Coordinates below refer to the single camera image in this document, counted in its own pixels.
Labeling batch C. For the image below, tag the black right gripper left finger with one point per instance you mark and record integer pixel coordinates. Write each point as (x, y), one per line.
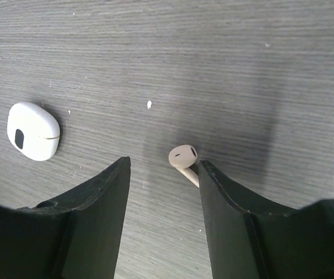
(73, 235)

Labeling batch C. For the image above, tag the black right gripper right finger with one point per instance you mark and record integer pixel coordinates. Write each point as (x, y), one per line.
(250, 236)

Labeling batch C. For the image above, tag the beige earbud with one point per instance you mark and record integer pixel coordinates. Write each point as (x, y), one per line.
(182, 158)

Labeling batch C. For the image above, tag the white earbud charging case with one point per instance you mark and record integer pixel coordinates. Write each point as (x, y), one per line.
(33, 131)

